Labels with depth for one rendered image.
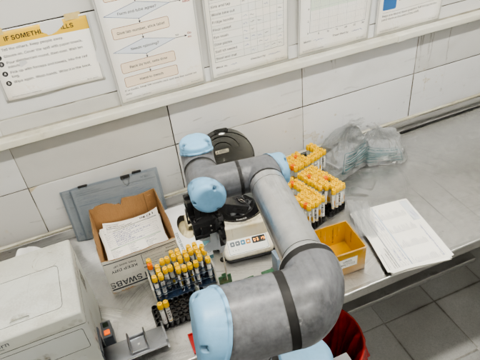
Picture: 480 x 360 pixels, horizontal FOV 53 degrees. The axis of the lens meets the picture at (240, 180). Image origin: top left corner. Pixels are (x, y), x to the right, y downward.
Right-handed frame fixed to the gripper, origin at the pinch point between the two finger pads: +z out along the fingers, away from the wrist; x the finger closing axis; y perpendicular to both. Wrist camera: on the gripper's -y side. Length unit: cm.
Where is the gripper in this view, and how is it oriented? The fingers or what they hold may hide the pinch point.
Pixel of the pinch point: (221, 246)
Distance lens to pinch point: 130.5
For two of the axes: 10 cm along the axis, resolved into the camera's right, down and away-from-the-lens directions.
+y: -9.2, 3.0, -2.4
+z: 1.0, 7.9, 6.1
